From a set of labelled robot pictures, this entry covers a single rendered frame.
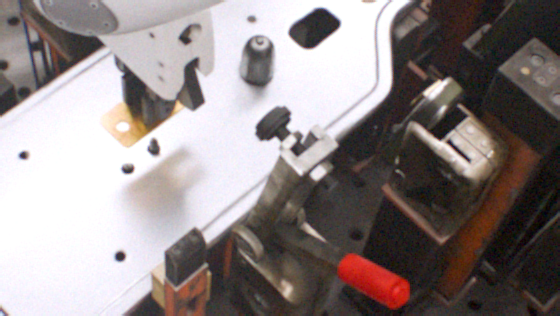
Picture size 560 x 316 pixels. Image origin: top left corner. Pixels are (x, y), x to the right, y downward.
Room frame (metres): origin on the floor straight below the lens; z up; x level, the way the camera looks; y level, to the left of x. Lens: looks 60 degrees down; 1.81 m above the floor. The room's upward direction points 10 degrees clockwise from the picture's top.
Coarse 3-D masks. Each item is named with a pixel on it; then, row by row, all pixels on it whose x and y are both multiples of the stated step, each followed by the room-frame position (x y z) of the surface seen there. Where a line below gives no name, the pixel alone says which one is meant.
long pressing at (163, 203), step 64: (256, 0) 0.63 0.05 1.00; (320, 0) 0.64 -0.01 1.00; (384, 0) 0.65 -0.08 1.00; (320, 64) 0.56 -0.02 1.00; (384, 64) 0.57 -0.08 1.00; (0, 128) 0.44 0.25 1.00; (64, 128) 0.45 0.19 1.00; (192, 128) 0.47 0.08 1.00; (0, 192) 0.38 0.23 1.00; (64, 192) 0.39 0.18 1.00; (128, 192) 0.40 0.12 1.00; (192, 192) 0.41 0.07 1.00; (256, 192) 0.42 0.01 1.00; (0, 256) 0.32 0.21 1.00; (64, 256) 0.33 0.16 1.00; (128, 256) 0.34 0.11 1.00
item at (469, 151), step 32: (416, 128) 0.47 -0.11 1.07; (448, 128) 0.50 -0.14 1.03; (480, 128) 0.48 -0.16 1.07; (416, 160) 0.46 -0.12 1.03; (448, 160) 0.44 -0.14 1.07; (480, 160) 0.45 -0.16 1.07; (384, 192) 0.47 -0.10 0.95; (416, 192) 0.45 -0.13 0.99; (448, 192) 0.43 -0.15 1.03; (480, 192) 0.45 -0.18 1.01; (384, 224) 0.47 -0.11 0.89; (416, 224) 0.44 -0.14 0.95; (448, 224) 0.43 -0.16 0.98; (384, 256) 0.46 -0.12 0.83; (416, 256) 0.44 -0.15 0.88; (352, 288) 0.47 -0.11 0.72; (416, 288) 0.44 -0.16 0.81
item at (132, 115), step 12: (120, 108) 0.44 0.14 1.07; (132, 108) 0.44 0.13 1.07; (180, 108) 0.45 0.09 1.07; (108, 120) 0.42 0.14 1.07; (120, 120) 0.43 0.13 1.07; (132, 120) 0.43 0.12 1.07; (156, 120) 0.43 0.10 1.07; (108, 132) 0.41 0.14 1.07; (120, 132) 0.42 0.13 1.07; (132, 132) 0.42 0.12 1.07; (144, 132) 0.42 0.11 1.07; (120, 144) 0.40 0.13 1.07; (132, 144) 0.41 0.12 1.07
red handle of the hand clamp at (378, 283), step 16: (288, 224) 0.35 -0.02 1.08; (288, 240) 0.34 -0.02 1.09; (304, 240) 0.34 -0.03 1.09; (320, 240) 0.34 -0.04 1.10; (304, 256) 0.33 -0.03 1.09; (320, 256) 0.32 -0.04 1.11; (336, 256) 0.32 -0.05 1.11; (352, 256) 0.32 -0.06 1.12; (336, 272) 0.31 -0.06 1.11; (352, 272) 0.30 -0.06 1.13; (368, 272) 0.30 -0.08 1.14; (384, 272) 0.30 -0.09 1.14; (368, 288) 0.29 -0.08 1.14; (384, 288) 0.29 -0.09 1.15; (400, 288) 0.29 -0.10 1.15; (384, 304) 0.28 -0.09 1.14; (400, 304) 0.28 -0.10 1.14
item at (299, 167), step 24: (264, 120) 0.36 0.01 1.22; (288, 120) 0.37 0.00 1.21; (288, 144) 0.35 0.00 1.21; (312, 144) 0.36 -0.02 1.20; (336, 144) 0.35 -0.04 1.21; (288, 168) 0.33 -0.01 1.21; (312, 168) 0.33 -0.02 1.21; (264, 192) 0.34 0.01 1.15; (288, 192) 0.33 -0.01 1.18; (264, 216) 0.34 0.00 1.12; (288, 216) 0.35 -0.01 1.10; (264, 240) 0.34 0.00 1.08
